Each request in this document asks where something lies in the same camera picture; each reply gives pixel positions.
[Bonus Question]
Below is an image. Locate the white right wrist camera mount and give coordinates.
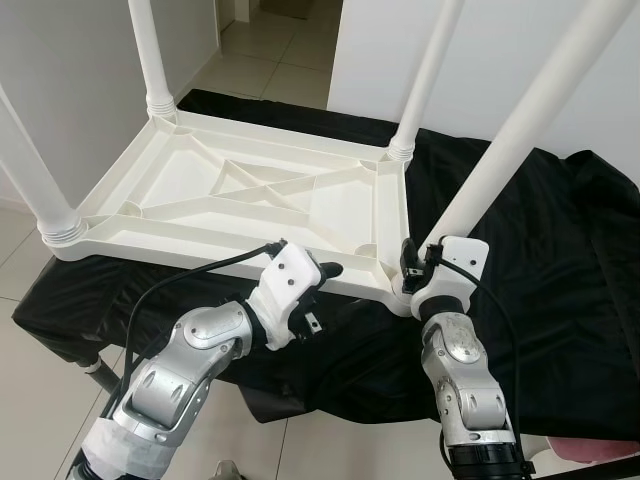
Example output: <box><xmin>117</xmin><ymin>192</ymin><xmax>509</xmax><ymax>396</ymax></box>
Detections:
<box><xmin>412</xmin><ymin>236</ymin><xmax>491</xmax><ymax>319</ymax></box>

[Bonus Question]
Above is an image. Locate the white plastic table top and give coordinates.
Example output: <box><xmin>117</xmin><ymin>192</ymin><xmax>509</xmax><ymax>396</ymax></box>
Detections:
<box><xmin>45</xmin><ymin>108</ymin><xmax>416</xmax><ymax>319</ymax></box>

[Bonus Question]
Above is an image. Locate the white plastic table leg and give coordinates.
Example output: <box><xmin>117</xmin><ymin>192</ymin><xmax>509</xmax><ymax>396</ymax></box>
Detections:
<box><xmin>127</xmin><ymin>0</ymin><xmax>179</xmax><ymax>121</ymax></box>
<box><xmin>420</xmin><ymin>0</ymin><xmax>640</xmax><ymax>251</ymax></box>
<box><xmin>385</xmin><ymin>0</ymin><xmax>467</xmax><ymax>163</ymax></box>
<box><xmin>0</xmin><ymin>85</ymin><xmax>89</xmax><ymax>248</ymax></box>

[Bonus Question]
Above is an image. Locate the black cloth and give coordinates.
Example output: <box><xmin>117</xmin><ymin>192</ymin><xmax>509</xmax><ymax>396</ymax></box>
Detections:
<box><xmin>12</xmin><ymin>88</ymin><xmax>640</xmax><ymax>441</ymax></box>

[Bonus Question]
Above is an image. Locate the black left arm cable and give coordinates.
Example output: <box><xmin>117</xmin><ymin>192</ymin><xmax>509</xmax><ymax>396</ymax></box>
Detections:
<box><xmin>118</xmin><ymin>240</ymin><xmax>289</xmax><ymax>401</ymax></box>

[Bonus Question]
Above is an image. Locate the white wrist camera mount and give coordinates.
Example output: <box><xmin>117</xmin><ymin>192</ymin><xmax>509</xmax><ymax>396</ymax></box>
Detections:
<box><xmin>245</xmin><ymin>240</ymin><xmax>326</xmax><ymax>351</ymax></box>
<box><xmin>412</xmin><ymin>236</ymin><xmax>491</xmax><ymax>319</ymax></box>

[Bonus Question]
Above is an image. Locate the black metal table leg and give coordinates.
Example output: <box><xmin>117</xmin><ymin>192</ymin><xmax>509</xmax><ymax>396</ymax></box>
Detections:
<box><xmin>85</xmin><ymin>355</ymin><xmax>123</xmax><ymax>398</ymax></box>

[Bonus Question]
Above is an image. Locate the black metal bar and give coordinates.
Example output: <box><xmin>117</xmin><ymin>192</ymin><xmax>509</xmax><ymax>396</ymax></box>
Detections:
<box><xmin>570</xmin><ymin>455</ymin><xmax>640</xmax><ymax>480</ymax></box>

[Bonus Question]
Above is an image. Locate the grey robot foot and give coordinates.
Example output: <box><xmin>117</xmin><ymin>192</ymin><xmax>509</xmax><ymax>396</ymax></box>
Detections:
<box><xmin>210</xmin><ymin>460</ymin><xmax>247</xmax><ymax>480</ymax></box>

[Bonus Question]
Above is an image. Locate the dark grey table base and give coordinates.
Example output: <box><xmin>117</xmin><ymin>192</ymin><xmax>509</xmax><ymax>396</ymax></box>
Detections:
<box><xmin>243</xmin><ymin>390</ymin><xmax>301</xmax><ymax>424</ymax></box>

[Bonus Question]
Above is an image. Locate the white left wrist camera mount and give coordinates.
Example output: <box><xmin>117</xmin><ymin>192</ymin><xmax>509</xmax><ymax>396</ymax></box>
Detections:
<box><xmin>245</xmin><ymin>240</ymin><xmax>326</xmax><ymax>351</ymax></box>

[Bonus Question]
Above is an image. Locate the pink stool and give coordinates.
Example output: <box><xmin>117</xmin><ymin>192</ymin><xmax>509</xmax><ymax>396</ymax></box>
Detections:
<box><xmin>545</xmin><ymin>435</ymin><xmax>640</xmax><ymax>479</ymax></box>

